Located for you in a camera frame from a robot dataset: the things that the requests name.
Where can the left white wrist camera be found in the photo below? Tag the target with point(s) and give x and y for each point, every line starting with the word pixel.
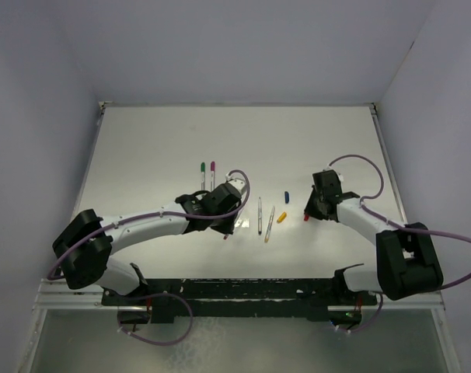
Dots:
pixel 238 183

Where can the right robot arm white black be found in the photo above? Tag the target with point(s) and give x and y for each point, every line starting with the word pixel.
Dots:
pixel 405 263

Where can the aluminium extrusion rail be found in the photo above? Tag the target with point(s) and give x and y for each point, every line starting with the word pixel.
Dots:
pixel 57 295

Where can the blue marker pen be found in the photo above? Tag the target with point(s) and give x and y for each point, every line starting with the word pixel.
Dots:
pixel 259 217

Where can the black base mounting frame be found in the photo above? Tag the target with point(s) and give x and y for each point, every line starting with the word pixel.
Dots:
pixel 162 301

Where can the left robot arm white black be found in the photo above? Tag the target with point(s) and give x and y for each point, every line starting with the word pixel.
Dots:
pixel 86 248

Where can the yellow marker pen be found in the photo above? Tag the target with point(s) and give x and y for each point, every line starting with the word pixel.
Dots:
pixel 269 225

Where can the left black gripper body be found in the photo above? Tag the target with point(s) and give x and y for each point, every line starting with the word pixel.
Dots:
pixel 224 224

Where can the green marker pen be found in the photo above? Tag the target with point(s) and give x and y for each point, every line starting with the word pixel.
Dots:
pixel 202 176

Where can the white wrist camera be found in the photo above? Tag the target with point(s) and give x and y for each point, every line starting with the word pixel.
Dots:
pixel 339 175
pixel 238 183

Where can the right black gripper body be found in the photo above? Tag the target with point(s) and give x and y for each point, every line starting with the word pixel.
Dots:
pixel 321 196

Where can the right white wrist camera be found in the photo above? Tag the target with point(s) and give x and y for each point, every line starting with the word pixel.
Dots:
pixel 339 175

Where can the purple marker pen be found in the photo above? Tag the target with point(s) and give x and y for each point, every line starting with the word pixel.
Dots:
pixel 212 180

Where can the yellow pen cap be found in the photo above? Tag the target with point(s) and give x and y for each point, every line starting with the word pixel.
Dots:
pixel 282 217

